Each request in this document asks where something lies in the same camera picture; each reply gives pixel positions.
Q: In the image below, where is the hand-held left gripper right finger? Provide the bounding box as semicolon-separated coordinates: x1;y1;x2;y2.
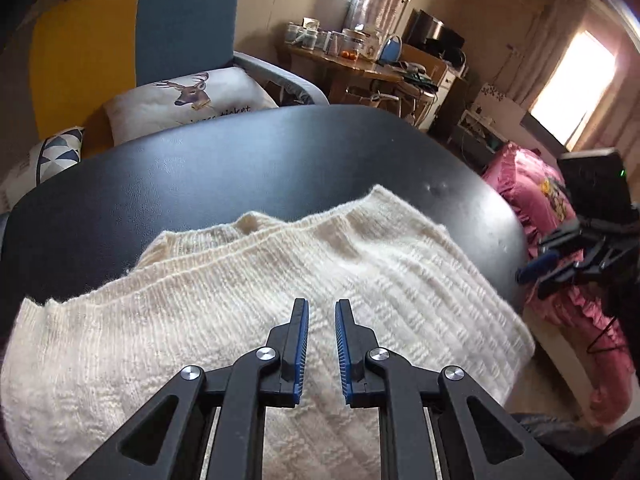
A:
334;298;573;480

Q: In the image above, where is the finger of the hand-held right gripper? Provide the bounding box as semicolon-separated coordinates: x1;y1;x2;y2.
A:
515;250;608;298
536;221;603;258

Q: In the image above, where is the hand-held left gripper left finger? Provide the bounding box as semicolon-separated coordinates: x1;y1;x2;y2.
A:
67;297;310;480

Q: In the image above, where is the cream knitted sweater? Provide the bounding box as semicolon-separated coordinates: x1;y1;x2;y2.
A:
0;184;537;480

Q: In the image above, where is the pink ruffled bedding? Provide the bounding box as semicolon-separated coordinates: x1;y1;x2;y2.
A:
480;142;637;427

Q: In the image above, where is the small bright window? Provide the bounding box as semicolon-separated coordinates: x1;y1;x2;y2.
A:
529;30;619;147

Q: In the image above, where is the dark cloth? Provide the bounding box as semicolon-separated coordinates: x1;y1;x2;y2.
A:
509;411;640;480

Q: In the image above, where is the white cabinet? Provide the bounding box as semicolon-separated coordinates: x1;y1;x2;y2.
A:
424;61;469;128

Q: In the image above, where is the black leather table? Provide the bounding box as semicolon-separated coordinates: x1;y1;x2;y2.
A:
0;105;531;323

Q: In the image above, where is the black appliance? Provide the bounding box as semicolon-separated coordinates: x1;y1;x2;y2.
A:
401;8;467;62

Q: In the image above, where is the white patterned mug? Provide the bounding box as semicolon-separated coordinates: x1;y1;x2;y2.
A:
360;29;385;61

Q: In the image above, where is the wooden side table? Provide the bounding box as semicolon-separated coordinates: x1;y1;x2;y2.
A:
282;42;442;122

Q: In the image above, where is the deer print pillow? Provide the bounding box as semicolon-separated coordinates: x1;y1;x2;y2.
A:
102;66;280;144

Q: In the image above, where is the row of glass jars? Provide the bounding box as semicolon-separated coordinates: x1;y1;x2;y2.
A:
284;16;365;61

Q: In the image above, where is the triangle print pillow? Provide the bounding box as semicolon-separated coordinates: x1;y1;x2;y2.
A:
0;126;86;212

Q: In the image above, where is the yellow blue grey sofa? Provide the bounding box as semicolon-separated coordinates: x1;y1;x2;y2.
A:
27;0;331;162

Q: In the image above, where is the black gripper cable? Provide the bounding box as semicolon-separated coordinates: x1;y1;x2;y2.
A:
586;316;632;357

